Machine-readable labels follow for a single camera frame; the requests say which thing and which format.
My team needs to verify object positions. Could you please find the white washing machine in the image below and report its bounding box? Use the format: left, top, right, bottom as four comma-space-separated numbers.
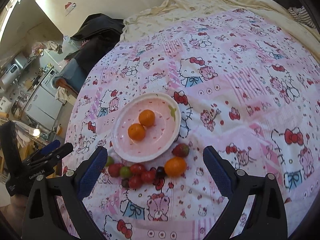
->
41, 66, 63, 98

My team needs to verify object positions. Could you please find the striped cloth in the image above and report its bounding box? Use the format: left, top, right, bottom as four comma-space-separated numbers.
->
287, 6, 317, 28

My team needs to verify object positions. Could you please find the orange mandarin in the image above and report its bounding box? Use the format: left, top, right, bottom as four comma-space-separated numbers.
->
164, 157, 187, 177
127, 123, 146, 141
138, 109, 155, 127

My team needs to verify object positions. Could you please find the white fridge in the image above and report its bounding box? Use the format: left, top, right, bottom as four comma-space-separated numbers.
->
40, 49, 63, 68

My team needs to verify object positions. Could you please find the white plastic bag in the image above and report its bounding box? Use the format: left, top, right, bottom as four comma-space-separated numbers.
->
61, 35, 75, 60

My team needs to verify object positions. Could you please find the large dark purple grape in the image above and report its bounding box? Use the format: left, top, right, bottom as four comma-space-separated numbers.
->
155, 166, 167, 179

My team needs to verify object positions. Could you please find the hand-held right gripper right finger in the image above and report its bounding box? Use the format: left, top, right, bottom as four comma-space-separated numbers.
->
203, 146, 288, 240

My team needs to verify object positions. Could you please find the white drawer cabinet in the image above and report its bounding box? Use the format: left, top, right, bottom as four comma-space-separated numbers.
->
24, 87, 63, 128

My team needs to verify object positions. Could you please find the pink strawberry-shaped bowl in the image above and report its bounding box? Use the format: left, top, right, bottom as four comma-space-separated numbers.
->
111, 92, 182, 162

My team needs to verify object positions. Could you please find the red cherry tomato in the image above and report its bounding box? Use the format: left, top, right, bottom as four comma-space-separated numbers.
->
140, 170, 157, 183
129, 163, 147, 175
128, 175, 143, 189

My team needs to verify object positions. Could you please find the black jacket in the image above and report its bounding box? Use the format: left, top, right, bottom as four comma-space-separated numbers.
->
64, 13, 125, 73

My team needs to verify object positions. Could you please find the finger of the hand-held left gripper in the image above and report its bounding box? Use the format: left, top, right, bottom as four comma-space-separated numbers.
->
32, 140, 61, 160
37, 142, 74, 167

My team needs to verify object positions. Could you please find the person's left hand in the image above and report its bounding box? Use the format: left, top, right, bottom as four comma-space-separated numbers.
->
0, 194, 28, 219

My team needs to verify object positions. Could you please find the blue cushion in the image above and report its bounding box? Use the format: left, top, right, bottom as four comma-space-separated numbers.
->
54, 59, 87, 93

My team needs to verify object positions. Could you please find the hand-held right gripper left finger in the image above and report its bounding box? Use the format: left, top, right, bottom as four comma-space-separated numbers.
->
22, 146, 108, 240

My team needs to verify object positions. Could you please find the red strawberry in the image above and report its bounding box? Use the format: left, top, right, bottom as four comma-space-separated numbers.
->
172, 143, 190, 158
108, 163, 124, 178

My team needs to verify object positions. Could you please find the cream floral duvet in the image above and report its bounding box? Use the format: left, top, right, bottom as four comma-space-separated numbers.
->
120, 0, 320, 63

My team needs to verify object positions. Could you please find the pink cartoon printed blanket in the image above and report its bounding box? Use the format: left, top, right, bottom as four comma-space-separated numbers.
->
56, 7, 320, 240

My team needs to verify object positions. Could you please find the steel pot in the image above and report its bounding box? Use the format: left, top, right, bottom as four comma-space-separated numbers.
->
11, 96, 25, 117

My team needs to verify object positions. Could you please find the silver kitchen appliance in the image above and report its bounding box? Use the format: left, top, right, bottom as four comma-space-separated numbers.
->
1, 64, 20, 85

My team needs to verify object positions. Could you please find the red and white wall sticker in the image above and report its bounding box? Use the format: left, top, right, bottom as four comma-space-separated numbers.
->
64, 2, 77, 15

